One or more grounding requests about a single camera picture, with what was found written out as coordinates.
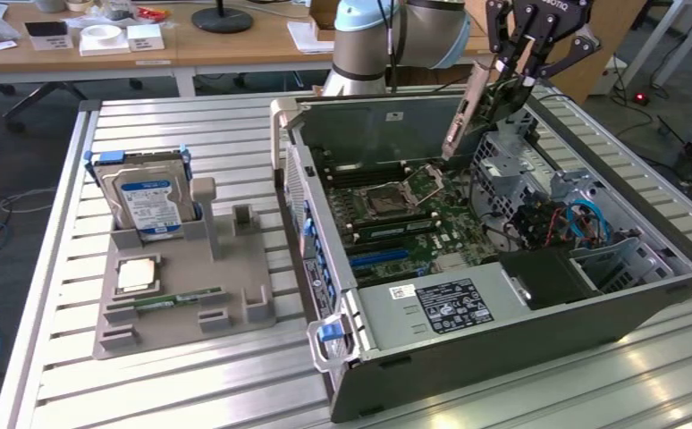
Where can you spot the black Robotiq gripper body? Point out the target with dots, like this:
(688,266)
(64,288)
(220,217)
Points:
(551,20)

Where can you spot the black graphics card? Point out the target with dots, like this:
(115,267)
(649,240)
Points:
(465,103)

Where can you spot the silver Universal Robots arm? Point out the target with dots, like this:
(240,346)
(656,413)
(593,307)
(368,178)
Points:
(358,53)

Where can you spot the wooden cabinet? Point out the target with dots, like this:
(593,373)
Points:
(619,36)

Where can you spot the black adapter with LED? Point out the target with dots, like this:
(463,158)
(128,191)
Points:
(641,99)

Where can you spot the brown cardboard box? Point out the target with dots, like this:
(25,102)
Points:
(322,15)

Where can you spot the white paper stack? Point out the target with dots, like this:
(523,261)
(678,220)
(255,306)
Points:
(307,38)

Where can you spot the perforated metal disk bay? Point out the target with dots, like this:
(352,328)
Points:
(501,179)

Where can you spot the metal socket cover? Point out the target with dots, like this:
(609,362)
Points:
(431,171)

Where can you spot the beige case hinge latch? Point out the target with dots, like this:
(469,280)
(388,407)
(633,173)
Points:
(286,111)

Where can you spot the CPU socket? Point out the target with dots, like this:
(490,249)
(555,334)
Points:
(384,199)

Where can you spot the black round lamp base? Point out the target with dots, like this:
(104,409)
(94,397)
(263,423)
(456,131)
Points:
(221,21)

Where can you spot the green RAM stick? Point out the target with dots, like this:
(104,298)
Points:
(392,229)
(172,300)

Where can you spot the green motherboard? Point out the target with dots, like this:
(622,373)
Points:
(440,241)

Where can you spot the small metal disk bay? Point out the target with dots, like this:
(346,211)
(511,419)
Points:
(638,263)

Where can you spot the silver chipset heatsink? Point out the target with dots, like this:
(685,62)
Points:
(450,263)

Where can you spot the blue slot retainer strip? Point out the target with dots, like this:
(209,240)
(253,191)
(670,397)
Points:
(307,228)

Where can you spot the red small item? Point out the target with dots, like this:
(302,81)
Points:
(149,13)

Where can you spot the plain white box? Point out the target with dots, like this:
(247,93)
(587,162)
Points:
(144,38)

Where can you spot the bag with dark item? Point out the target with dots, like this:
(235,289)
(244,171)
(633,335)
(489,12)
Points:
(116,11)

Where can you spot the flat white box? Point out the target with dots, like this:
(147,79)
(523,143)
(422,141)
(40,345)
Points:
(104,50)

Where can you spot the white tape roll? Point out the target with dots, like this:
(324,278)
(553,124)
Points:
(101,33)

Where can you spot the grey power supply unit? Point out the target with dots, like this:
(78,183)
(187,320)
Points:
(392,322)

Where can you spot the hard disk in blue caddy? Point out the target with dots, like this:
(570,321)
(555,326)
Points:
(145,205)

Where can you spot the dark grey open PC case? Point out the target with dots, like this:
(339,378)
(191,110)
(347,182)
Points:
(501,357)

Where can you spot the blue case latch button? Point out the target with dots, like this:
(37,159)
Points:
(328,334)

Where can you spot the white box with black top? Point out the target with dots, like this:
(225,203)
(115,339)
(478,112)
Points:
(50,40)

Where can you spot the black office chair base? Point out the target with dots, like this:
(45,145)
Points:
(36,96)

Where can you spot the wooden desk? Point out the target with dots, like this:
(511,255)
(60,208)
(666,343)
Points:
(24,59)

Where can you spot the silver CPU chip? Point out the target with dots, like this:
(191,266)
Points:
(136,275)

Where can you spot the grey parts rack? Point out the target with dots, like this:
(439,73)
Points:
(172,322)

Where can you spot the white wall box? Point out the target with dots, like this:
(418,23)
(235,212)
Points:
(610,80)

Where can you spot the white table frame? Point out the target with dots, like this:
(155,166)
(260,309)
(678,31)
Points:
(650,44)

